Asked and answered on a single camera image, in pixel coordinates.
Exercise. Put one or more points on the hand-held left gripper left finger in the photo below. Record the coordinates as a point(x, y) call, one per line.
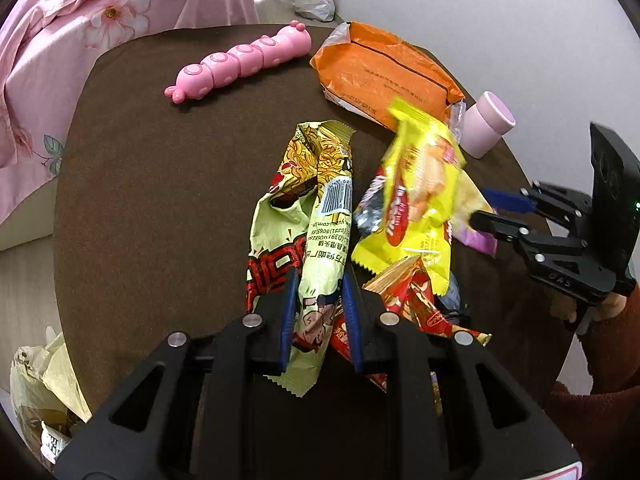
point(286, 320)

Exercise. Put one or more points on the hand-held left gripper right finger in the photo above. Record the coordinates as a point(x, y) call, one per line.
point(352, 325)

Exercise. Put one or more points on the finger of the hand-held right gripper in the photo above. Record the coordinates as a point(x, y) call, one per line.
point(510, 200)
point(500, 224)

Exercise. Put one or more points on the pink purple wrapper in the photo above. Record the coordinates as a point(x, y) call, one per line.
point(480, 242)

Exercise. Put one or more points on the yellow snack packet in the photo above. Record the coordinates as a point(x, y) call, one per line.
point(425, 200)

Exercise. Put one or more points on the yellow green noodle wrapper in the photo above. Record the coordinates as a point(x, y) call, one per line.
point(320, 240)

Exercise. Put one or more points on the yellow plastic trash bag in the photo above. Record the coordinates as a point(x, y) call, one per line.
point(55, 385)

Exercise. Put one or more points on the person's right hand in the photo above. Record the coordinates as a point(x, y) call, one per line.
point(612, 307)

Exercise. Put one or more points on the red gold snack wrapper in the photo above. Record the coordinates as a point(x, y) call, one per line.
point(425, 310)

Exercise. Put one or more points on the pink cup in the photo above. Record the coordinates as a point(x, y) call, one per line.
point(482, 125)

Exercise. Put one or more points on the dark purple snack wrapper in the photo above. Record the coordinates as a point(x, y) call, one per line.
point(370, 205)

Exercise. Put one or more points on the orange snack bag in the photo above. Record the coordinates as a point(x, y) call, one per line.
point(390, 75)

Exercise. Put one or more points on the brown tablecloth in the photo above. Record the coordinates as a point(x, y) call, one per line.
point(150, 185)

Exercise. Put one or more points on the pink caterpillar toy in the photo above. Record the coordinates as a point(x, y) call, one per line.
point(240, 57)

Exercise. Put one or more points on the pink floral bedsheet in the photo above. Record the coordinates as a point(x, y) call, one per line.
point(30, 135)

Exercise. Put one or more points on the pink floral duvet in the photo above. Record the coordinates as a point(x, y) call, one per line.
point(115, 5)

